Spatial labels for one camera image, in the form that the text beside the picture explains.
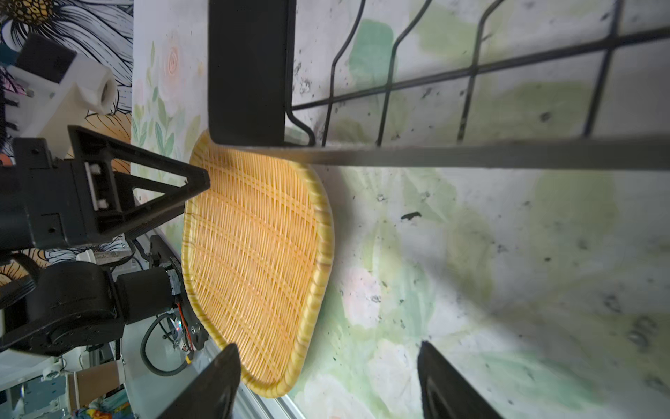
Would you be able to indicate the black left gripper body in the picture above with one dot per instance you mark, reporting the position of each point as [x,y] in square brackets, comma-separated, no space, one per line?
[46,203]

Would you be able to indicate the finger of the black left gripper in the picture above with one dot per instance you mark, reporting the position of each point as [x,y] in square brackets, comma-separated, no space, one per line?
[115,203]

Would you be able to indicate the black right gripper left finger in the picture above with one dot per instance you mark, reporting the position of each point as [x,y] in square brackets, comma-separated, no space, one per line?
[212,394]

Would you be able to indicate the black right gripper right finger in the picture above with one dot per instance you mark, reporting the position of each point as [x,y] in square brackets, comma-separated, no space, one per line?
[445,392]

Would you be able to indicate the yellow woven placemat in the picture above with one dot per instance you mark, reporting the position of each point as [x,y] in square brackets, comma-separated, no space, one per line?
[257,254]

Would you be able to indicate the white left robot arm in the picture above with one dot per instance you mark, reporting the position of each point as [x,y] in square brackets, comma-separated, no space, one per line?
[53,309]

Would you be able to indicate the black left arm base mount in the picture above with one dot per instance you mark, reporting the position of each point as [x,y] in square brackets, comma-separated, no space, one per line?
[179,325]

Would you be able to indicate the black wire dish rack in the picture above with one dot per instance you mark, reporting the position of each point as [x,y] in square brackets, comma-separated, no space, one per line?
[473,84]

